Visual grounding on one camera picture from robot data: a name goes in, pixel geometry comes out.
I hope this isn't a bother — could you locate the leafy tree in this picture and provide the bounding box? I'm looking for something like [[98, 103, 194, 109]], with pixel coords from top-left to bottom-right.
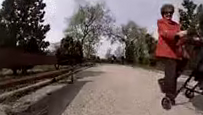
[[63, 0, 117, 61]]

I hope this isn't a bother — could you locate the pale gravel path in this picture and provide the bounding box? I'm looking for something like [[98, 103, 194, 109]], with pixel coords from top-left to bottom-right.
[[10, 58, 203, 115]]

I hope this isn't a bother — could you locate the brown fence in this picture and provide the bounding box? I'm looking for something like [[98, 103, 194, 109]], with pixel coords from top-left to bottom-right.
[[0, 47, 59, 73]]

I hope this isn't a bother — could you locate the person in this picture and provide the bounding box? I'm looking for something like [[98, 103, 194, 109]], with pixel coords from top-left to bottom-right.
[[152, 2, 193, 112]]

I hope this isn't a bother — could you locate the dark conifer tree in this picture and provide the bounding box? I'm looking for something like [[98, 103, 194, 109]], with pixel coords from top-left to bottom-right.
[[0, 0, 53, 56]]

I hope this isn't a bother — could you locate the row of trees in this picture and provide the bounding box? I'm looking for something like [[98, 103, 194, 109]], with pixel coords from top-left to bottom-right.
[[113, 19, 159, 67]]

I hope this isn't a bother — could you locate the dark bush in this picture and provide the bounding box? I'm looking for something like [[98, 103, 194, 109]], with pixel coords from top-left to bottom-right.
[[54, 35, 86, 69]]

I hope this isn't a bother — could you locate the stone kerb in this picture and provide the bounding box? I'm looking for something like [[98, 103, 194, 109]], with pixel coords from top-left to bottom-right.
[[0, 59, 94, 115]]

